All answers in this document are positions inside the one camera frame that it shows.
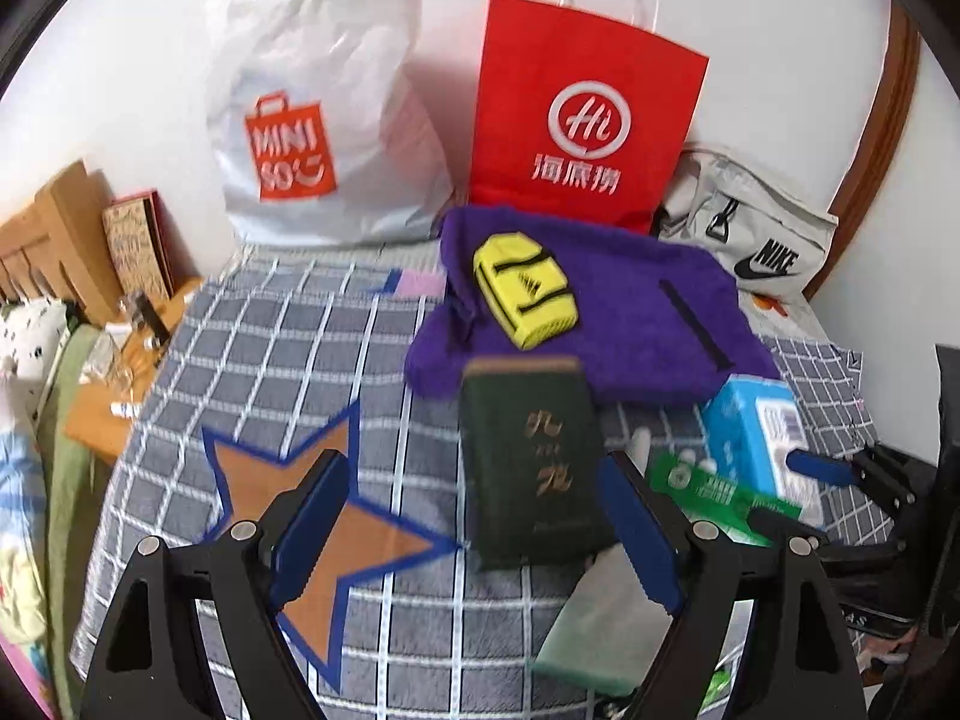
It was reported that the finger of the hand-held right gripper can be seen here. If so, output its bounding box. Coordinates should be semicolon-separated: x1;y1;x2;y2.
746;506;901;563
784;444;920;511

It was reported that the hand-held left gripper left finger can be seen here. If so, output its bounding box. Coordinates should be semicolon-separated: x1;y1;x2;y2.
79;450;353;720

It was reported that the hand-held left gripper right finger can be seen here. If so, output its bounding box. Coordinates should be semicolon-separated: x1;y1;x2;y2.
596;450;875;720

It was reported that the green snack packet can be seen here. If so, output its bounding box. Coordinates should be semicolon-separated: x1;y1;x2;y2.
649;450;803;548

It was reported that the dark green book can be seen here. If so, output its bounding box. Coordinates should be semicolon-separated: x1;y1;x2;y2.
459;356;620;569

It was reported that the purple fluffy towel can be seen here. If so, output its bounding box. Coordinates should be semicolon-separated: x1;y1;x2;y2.
405;204;781;402

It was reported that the blue and white tissue box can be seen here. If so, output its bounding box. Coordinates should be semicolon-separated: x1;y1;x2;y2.
701;376;826;530

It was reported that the white lace cloth orange print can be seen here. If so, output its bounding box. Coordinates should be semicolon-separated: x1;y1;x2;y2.
739;289;826;338

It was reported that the wooden nightstand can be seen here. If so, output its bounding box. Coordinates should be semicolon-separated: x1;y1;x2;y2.
64;277;203;466

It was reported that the green blanket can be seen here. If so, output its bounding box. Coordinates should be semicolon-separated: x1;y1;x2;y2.
34;326;121;720

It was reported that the yellow backpack-shaped pouch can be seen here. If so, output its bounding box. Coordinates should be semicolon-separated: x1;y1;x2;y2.
472;234;580;352

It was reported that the light grey sling bag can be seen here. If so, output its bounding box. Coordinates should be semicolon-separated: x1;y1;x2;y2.
651;142;841;282

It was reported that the pastel printed blanket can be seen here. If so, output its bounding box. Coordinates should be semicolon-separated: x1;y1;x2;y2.
0;427;61;720

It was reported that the patterned brown book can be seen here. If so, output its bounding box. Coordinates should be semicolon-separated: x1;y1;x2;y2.
101;191;177;301

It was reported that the white spotted plush toy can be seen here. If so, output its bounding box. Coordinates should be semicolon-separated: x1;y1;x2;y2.
0;298;72;383

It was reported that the wooden headboard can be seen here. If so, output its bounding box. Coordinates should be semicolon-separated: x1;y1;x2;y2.
0;159;125;331

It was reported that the red paper bag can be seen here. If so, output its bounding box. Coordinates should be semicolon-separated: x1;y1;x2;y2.
469;0;710;235

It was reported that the white plastic shopping bag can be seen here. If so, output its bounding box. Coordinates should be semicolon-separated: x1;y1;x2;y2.
204;0;455;245

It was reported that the black strap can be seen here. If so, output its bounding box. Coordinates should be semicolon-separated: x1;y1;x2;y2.
658;279;730;370

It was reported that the curved brown wooden frame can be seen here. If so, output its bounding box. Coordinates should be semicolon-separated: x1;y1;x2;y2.
802;0;922;301

